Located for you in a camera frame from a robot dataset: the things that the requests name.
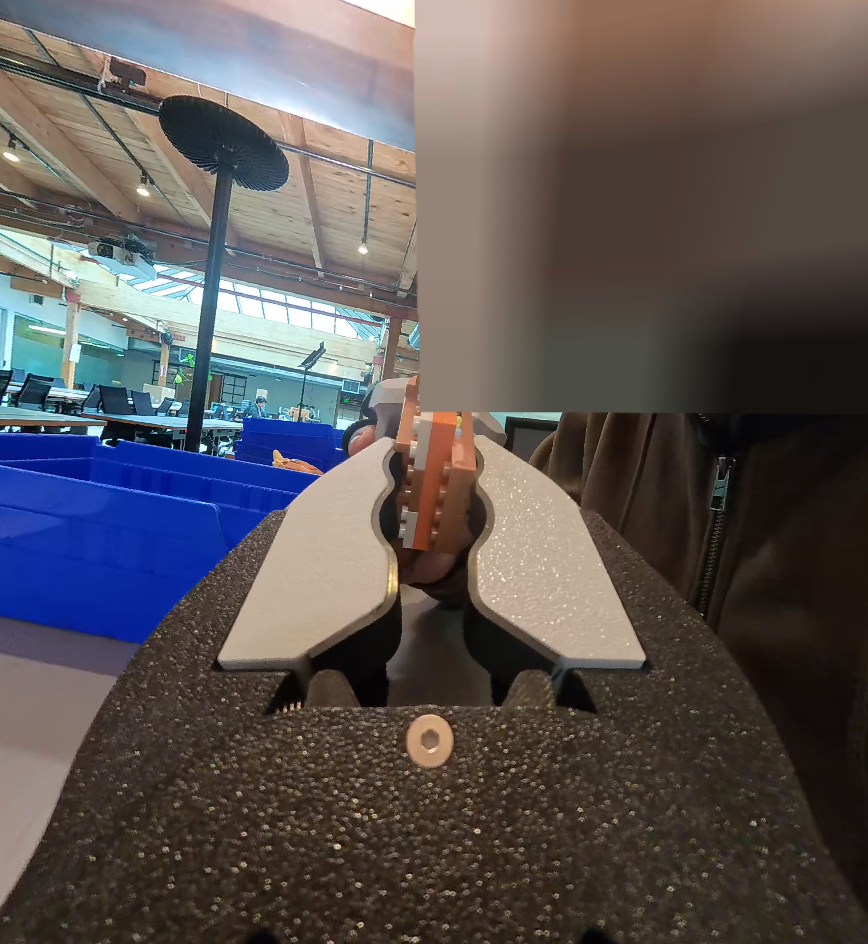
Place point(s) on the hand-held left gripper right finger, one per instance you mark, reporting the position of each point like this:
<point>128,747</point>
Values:
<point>552,575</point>

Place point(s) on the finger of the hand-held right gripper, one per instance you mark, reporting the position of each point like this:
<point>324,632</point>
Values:
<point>391,402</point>
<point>489,428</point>

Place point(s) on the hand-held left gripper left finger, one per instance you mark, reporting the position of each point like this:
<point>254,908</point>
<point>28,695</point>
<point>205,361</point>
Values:
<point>316,568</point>

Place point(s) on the orange lego model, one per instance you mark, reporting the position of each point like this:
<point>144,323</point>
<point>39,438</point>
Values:
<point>437,479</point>

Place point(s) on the tan brown lego figure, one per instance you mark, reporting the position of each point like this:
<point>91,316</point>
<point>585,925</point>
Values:
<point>297,463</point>

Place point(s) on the person's right hand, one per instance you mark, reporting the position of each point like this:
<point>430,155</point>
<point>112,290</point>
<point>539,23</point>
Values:
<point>434,568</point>

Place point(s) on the black light on tripod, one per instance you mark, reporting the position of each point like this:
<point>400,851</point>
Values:
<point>314,358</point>

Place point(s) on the stacked blue plastic bins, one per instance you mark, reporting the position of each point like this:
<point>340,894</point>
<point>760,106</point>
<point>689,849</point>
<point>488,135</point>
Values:
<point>301,435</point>

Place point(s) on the large blue plastic bin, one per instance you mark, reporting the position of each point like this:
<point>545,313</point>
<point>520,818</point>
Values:
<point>94,531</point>

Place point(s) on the ceiling projector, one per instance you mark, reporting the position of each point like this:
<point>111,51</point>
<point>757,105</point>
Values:
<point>120,252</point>

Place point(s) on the long wooden-edged desk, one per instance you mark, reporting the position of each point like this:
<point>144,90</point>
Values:
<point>20,417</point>

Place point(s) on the row of black office chairs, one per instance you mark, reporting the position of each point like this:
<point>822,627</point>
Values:
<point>35,387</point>

